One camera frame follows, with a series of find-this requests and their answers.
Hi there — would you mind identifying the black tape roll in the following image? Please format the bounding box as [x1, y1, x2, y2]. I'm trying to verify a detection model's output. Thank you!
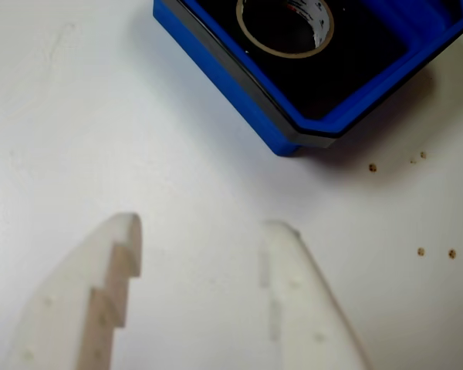
[223, 0, 348, 69]

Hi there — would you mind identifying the blue square plastic box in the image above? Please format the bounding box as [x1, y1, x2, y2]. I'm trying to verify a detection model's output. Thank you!
[152, 0, 463, 158]

